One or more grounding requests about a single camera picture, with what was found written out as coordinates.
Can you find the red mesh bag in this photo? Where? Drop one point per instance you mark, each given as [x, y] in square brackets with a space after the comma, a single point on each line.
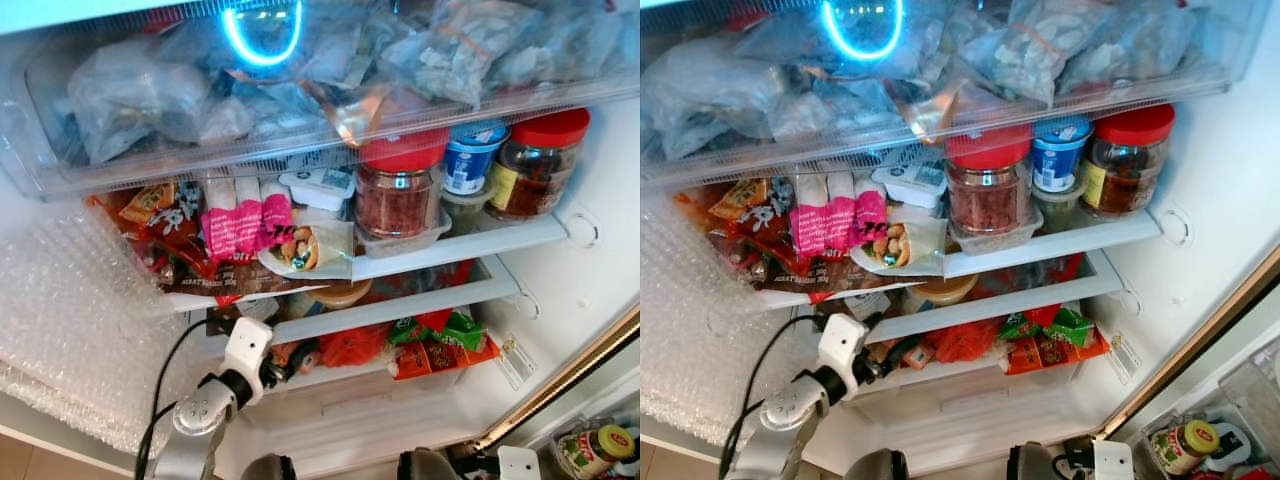
[352, 345]
[960, 342]

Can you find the large red snack bag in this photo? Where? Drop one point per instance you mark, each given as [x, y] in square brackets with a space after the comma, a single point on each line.
[770, 262]
[190, 268]

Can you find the clear plastic tray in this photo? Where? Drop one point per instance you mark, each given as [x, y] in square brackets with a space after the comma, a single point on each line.
[400, 243]
[995, 240]

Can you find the green snack packet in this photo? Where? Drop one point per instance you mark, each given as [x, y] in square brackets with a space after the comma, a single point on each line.
[1065, 325]
[455, 328]

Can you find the white crisper drawer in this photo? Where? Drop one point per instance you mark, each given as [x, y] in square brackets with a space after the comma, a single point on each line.
[960, 412]
[350, 412]

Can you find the red-lid jar of chili flakes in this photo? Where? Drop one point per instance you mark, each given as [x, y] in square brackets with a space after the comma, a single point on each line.
[398, 190]
[988, 185]

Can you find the packaged wrap sandwich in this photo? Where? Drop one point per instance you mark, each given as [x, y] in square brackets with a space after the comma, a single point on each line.
[900, 245]
[310, 247]

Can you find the clear bubble wrap sheet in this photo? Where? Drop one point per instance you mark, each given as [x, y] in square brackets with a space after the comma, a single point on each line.
[700, 320]
[70, 320]

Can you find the white open fridge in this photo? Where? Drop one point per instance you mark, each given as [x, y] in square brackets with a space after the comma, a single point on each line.
[1210, 230]
[590, 285]

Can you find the white fridge label sticker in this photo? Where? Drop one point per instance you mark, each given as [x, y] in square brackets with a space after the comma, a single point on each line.
[517, 360]
[1125, 357]

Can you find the small orange snack packet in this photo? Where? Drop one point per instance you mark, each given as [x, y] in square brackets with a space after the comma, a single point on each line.
[148, 200]
[740, 197]

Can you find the grey robot leg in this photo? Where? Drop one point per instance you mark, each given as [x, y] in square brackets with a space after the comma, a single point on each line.
[268, 467]
[425, 465]
[875, 465]
[1035, 462]

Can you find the frosty clear plastic bag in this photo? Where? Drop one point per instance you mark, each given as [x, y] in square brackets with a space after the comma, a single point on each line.
[130, 100]
[1150, 40]
[700, 100]
[590, 40]

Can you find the small green jar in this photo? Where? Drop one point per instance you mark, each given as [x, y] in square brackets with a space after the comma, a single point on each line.
[1052, 210]
[462, 212]

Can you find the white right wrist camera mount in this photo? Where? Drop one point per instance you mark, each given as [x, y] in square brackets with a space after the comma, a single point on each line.
[1112, 461]
[518, 464]

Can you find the grey right robot leg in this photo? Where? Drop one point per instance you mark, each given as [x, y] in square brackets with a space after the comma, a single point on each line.
[425, 465]
[1035, 462]

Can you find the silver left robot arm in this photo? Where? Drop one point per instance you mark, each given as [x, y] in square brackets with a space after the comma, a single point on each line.
[195, 420]
[790, 415]

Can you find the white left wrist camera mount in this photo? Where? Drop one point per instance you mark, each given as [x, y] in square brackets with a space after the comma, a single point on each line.
[842, 345]
[245, 350]

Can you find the blue and white yogurt cup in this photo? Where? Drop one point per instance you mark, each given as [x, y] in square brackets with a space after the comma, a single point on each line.
[472, 158]
[1058, 155]

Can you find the white fridge shelf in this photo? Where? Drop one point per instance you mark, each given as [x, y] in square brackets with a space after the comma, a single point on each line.
[1070, 238]
[1020, 298]
[420, 303]
[470, 243]

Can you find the pink and white packet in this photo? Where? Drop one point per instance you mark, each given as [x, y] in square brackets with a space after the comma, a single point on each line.
[842, 218]
[247, 220]
[275, 213]
[218, 228]
[870, 210]
[810, 225]

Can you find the small white labelled tub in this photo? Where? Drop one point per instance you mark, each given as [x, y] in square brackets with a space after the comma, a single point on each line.
[320, 187]
[912, 183]

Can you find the red-lid jar with yellow label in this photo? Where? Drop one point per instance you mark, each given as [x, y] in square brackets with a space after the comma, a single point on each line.
[1128, 165]
[535, 165]

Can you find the orange red food box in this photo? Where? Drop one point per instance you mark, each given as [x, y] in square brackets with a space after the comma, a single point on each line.
[1050, 355]
[440, 358]

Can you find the clear bag of frozen dumplings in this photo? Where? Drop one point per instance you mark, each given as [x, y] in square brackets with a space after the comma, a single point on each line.
[465, 45]
[1050, 40]

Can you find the clear plastic fridge drawer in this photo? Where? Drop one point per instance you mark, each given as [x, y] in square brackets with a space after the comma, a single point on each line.
[900, 140]
[300, 140]

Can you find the yellow-lid jar with red label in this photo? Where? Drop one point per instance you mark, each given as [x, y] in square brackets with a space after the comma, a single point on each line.
[600, 448]
[1185, 443]

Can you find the grey left robot leg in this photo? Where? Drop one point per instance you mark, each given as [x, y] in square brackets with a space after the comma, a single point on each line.
[875, 465]
[268, 467]

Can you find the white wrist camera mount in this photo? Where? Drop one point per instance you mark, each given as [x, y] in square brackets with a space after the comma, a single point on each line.
[245, 350]
[518, 464]
[1112, 461]
[842, 345]

